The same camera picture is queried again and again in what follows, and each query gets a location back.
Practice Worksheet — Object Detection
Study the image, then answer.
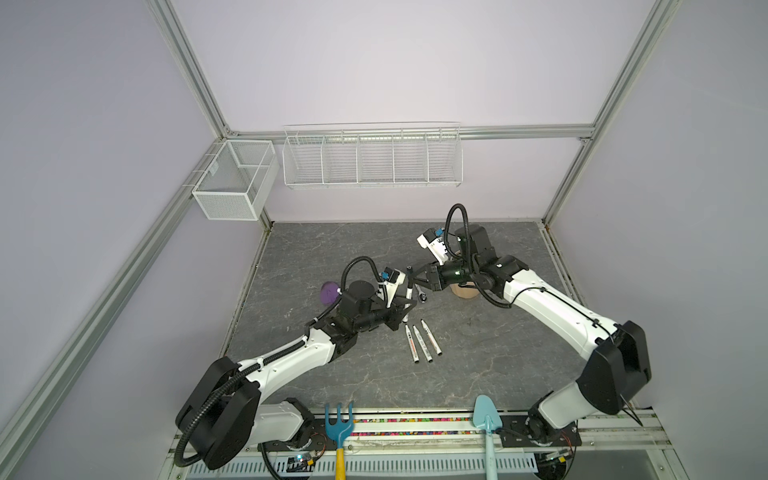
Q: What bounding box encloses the white marker pen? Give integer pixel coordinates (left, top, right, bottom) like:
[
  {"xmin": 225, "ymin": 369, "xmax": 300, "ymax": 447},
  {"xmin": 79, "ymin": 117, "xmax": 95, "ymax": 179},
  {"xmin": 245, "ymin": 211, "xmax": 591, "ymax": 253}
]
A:
[
  {"xmin": 404, "ymin": 324, "xmax": 420, "ymax": 363},
  {"xmin": 405, "ymin": 265, "xmax": 413, "ymax": 303}
]

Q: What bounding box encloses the white whiteboard marker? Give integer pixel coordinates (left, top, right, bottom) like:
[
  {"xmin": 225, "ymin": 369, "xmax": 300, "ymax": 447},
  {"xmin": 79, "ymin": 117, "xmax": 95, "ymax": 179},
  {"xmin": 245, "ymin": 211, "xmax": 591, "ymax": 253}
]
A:
[
  {"xmin": 421, "ymin": 319, "xmax": 443, "ymax": 356},
  {"xmin": 413, "ymin": 326, "xmax": 433, "ymax": 363}
]

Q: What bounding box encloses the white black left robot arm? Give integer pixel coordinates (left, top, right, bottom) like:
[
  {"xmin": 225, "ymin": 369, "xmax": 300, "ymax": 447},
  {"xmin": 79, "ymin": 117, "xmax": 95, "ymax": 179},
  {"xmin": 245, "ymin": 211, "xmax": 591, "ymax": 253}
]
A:
[{"xmin": 174, "ymin": 256, "xmax": 416, "ymax": 470}]

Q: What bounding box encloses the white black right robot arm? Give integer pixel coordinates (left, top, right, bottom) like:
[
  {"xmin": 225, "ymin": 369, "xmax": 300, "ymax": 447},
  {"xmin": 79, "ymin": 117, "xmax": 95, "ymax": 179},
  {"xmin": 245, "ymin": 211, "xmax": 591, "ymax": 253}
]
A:
[{"xmin": 410, "ymin": 203, "xmax": 652, "ymax": 446}]

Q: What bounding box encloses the potted green plant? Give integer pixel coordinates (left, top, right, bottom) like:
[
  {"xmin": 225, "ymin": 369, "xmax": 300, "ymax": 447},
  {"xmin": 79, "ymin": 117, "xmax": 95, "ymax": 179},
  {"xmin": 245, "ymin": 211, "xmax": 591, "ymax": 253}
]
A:
[{"xmin": 450, "ymin": 283, "xmax": 480, "ymax": 299}]

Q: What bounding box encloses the light blue garden trowel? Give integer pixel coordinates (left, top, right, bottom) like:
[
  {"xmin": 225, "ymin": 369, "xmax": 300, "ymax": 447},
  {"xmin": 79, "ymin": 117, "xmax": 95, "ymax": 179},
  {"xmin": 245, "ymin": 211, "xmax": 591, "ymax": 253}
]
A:
[{"xmin": 472, "ymin": 395, "xmax": 503, "ymax": 480}]

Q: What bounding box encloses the white mesh box basket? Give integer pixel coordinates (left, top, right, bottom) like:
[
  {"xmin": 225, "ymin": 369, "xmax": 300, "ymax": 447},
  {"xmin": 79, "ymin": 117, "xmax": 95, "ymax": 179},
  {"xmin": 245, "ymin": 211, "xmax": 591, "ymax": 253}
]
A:
[{"xmin": 192, "ymin": 140, "xmax": 280, "ymax": 221}]

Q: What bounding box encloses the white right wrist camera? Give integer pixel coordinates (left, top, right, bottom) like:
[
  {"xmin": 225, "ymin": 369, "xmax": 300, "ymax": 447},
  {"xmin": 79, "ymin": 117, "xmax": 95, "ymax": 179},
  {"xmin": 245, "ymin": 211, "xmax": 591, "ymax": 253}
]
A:
[{"xmin": 417, "ymin": 228, "xmax": 450, "ymax": 265}]

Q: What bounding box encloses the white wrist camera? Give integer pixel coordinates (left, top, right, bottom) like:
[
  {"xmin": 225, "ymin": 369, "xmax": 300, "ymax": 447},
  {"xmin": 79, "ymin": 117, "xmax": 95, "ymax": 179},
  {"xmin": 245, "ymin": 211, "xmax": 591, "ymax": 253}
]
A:
[
  {"xmin": 417, "ymin": 228, "xmax": 450, "ymax": 265},
  {"xmin": 380, "ymin": 267, "xmax": 407, "ymax": 308}
]

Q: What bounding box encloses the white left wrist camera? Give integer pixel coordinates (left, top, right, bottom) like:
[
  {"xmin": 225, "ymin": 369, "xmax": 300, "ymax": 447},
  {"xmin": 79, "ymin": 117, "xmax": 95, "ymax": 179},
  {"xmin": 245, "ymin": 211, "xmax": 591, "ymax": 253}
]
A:
[{"xmin": 380, "ymin": 267, "xmax": 407, "ymax": 308}]

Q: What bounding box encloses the white wire shelf basket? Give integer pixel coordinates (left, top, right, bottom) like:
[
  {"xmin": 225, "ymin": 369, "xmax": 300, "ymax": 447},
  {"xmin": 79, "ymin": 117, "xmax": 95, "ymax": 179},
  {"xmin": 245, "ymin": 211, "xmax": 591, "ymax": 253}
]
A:
[{"xmin": 282, "ymin": 122, "xmax": 464, "ymax": 189}]

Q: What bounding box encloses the blue garden fork yellow handle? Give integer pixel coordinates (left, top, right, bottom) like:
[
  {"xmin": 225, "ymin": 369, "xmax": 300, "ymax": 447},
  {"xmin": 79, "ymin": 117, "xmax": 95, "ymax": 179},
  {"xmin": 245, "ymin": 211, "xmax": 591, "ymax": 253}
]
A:
[{"xmin": 324, "ymin": 402, "xmax": 355, "ymax": 480}]

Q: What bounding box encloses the aluminium front rail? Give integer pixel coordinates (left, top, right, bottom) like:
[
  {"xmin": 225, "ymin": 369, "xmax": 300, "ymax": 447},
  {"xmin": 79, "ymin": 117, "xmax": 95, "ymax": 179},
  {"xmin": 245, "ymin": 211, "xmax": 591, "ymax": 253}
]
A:
[{"xmin": 167, "ymin": 409, "xmax": 673, "ymax": 454}]

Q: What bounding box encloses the white perforated cable duct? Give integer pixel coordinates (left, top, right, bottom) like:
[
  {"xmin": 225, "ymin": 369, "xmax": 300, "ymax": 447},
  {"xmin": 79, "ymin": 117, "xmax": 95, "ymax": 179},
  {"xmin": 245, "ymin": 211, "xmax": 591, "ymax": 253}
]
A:
[{"xmin": 178, "ymin": 453, "xmax": 539, "ymax": 479}]

